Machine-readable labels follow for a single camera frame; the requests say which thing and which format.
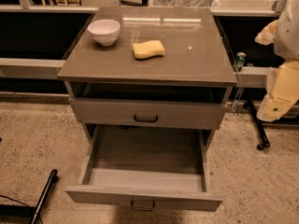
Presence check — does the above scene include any yellow sponge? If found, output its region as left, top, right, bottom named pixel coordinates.
left=133, top=40, right=165, bottom=60

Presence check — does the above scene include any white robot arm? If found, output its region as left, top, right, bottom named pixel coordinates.
left=255, top=0, right=299, bottom=122

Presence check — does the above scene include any closed grey upper drawer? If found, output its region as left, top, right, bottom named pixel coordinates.
left=69, top=98, right=226, bottom=130

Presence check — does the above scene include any open grey lower drawer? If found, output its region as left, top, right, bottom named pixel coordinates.
left=66, top=125, right=222, bottom=212

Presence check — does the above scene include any green drink can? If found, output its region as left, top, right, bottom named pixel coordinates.
left=233, top=52, right=246, bottom=72

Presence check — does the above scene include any black stand leg right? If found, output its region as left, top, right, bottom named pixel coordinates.
left=248, top=98, right=270, bottom=150

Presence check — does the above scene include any black stand leg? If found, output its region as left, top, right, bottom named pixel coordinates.
left=29, top=169, right=59, bottom=224
left=248, top=98, right=270, bottom=150

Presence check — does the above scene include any white ceramic bowl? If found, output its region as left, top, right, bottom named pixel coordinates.
left=88, top=20, right=121, bottom=46

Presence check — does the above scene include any black stand leg left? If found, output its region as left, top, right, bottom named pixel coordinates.
left=29, top=169, right=59, bottom=224

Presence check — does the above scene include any grey metal rail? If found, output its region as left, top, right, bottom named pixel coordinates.
left=0, top=58, right=65, bottom=79

